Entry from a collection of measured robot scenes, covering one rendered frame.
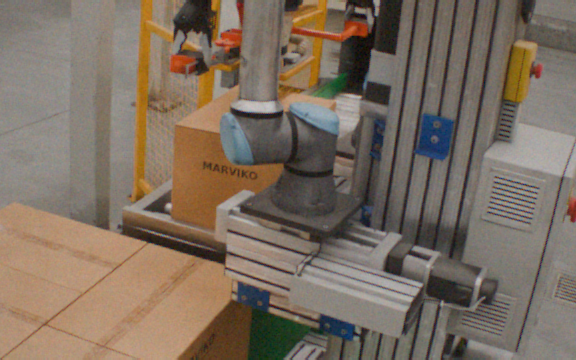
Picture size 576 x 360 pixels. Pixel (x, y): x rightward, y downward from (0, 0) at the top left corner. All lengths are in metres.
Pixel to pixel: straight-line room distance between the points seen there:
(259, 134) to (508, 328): 0.75
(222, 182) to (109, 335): 0.69
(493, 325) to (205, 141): 1.15
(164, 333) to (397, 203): 0.76
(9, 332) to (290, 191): 0.91
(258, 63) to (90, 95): 2.02
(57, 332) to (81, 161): 1.64
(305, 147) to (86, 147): 2.09
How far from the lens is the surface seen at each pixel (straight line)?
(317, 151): 1.69
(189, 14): 2.03
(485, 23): 1.69
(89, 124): 3.59
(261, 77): 1.61
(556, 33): 10.84
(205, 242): 2.59
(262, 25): 1.59
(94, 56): 3.49
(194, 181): 2.57
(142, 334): 2.15
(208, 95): 3.30
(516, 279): 1.80
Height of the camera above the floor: 1.76
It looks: 22 degrees down
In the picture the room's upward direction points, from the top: 6 degrees clockwise
